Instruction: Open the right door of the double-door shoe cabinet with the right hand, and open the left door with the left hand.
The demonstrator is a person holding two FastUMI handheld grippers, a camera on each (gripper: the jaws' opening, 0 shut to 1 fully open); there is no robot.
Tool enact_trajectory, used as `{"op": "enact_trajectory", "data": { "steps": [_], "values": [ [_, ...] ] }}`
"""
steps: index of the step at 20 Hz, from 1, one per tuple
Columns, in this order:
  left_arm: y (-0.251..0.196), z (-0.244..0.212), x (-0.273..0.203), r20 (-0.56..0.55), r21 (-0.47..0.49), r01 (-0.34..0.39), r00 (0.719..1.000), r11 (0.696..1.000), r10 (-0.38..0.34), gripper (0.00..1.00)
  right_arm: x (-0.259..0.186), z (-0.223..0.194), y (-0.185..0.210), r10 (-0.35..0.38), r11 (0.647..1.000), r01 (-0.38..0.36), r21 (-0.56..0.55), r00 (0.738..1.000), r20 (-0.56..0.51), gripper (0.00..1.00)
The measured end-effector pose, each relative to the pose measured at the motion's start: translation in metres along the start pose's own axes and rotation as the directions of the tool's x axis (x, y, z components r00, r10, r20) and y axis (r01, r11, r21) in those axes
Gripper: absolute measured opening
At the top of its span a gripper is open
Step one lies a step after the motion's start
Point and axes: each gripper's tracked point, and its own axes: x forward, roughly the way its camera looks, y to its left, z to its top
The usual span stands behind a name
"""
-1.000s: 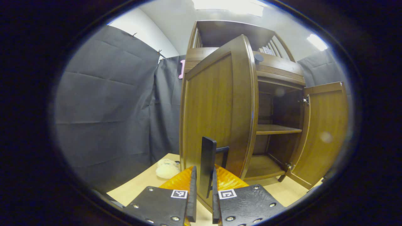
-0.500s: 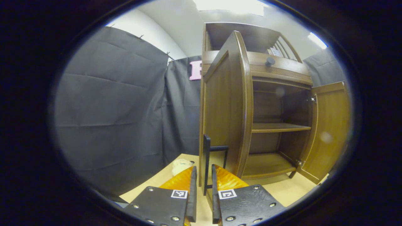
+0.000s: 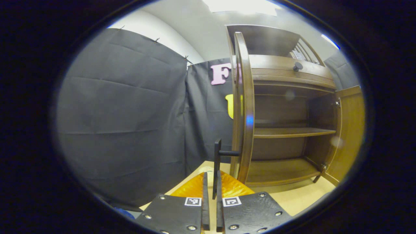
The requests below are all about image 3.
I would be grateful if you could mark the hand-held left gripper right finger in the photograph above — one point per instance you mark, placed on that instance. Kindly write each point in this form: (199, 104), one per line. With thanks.
(219, 211)

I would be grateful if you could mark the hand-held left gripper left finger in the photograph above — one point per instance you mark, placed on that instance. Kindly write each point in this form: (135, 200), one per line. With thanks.
(205, 211)

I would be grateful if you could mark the wooden shoe cabinet door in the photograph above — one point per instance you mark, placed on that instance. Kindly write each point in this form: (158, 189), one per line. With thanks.
(352, 130)
(247, 97)

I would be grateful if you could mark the wooden double-door shoe cabinet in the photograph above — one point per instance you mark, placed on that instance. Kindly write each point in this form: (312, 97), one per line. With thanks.
(276, 107)

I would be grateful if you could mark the wooden inner cabinet shelf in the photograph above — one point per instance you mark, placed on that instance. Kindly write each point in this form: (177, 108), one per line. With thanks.
(286, 132)

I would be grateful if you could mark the wooden cabinet drawer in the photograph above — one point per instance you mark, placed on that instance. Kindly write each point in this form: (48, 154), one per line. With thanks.
(286, 73)

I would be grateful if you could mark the blue cloth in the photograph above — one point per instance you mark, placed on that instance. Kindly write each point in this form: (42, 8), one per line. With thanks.
(125, 213)

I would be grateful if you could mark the black backdrop cloth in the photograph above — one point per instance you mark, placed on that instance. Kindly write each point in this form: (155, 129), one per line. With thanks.
(123, 113)

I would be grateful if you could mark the round black drawer knob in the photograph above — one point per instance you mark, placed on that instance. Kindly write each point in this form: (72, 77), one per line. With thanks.
(298, 66)

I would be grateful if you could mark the white spine book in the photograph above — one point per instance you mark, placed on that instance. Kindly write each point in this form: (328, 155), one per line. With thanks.
(298, 54)

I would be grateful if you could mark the large ceiling light panel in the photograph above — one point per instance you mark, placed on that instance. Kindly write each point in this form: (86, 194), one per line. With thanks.
(242, 6)

